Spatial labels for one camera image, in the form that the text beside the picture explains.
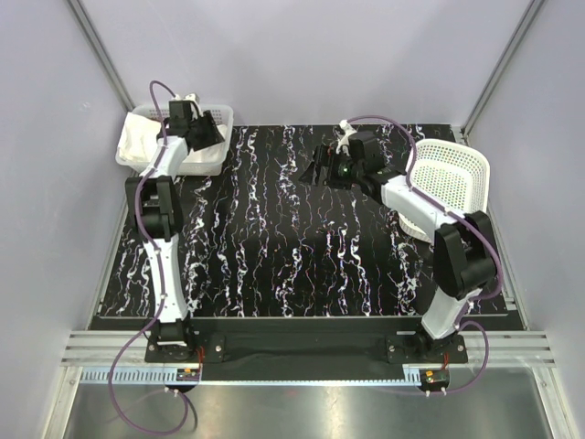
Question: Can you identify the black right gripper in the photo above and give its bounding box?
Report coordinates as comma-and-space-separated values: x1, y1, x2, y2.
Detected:
298, 145, 363, 191

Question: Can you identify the white towel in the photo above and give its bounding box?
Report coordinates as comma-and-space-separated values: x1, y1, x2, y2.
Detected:
117, 112, 224, 165

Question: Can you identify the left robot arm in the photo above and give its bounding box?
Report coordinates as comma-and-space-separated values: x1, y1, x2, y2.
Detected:
125, 96, 224, 362

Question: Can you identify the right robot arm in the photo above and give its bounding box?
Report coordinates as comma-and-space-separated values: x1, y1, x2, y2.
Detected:
300, 131, 503, 363

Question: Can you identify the white rectangular mesh basket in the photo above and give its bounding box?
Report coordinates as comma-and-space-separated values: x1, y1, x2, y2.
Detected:
115, 104, 234, 177

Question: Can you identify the white oval laundry basket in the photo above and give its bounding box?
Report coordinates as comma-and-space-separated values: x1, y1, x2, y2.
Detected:
407, 139, 491, 213

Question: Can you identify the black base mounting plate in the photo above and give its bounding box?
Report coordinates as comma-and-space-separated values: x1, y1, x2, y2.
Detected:
145, 317, 467, 364

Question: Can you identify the right connector board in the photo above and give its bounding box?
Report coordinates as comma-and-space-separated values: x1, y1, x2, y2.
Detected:
423, 369, 449, 384

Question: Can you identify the connector board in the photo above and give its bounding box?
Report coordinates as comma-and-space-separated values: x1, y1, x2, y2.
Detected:
423, 369, 449, 384
176, 367, 201, 381

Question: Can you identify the left connector board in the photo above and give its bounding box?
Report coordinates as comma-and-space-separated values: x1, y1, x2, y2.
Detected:
176, 367, 201, 381

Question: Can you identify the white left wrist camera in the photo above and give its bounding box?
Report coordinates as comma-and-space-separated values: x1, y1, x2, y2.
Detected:
173, 92, 199, 106

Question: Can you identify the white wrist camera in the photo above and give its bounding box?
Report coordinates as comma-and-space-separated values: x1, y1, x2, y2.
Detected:
335, 120, 356, 156
173, 92, 199, 106

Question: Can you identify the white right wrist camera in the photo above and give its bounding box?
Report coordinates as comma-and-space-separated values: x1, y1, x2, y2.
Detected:
335, 120, 356, 156

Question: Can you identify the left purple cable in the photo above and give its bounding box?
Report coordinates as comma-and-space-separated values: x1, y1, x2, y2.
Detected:
107, 80, 197, 434

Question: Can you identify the aluminium frame rail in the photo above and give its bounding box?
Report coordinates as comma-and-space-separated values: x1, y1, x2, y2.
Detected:
62, 328, 556, 368

